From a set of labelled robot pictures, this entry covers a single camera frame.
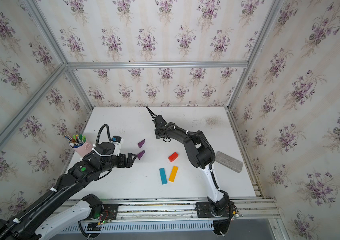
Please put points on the colourful pens bundle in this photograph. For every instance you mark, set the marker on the colourful pens bundle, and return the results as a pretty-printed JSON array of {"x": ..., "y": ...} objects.
[{"x": 76, "y": 141}]

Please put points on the teal long block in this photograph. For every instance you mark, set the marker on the teal long block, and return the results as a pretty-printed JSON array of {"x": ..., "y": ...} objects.
[{"x": 163, "y": 176}]

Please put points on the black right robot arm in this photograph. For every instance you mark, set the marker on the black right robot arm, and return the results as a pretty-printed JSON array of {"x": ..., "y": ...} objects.
[{"x": 202, "y": 156}]

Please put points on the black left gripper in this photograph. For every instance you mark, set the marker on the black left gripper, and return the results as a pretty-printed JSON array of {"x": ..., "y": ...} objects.
[{"x": 123, "y": 164}]

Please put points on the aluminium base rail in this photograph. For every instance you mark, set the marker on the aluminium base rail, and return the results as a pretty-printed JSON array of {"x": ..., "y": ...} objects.
[{"x": 142, "y": 216}]

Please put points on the yellow long block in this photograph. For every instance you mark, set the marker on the yellow long block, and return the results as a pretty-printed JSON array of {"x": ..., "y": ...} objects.
[{"x": 173, "y": 174}]

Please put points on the grey eraser pad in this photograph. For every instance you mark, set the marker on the grey eraser pad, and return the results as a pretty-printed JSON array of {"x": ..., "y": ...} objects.
[{"x": 229, "y": 162}]

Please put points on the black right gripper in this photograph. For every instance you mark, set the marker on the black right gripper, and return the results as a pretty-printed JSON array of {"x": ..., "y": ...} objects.
[{"x": 156, "y": 133}]

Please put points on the purple triangle block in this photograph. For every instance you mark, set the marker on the purple triangle block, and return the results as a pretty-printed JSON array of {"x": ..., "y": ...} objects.
[
  {"x": 141, "y": 143},
  {"x": 140, "y": 155}
]

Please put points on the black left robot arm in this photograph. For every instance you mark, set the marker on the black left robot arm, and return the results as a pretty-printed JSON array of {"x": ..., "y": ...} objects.
[{"x": 37, "y": 221}]

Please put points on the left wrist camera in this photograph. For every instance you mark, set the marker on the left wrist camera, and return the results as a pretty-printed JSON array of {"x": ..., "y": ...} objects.
[{"x": 117, "y": 141}]

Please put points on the pink pen cup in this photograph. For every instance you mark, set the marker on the pink pen cup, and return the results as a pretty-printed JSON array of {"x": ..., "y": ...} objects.
[{"x": 83, "y": 149}]

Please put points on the red rectangular block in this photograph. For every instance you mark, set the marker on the red rectangular block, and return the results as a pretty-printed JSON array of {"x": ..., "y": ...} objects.
[{"x": 173, "y": 157}]

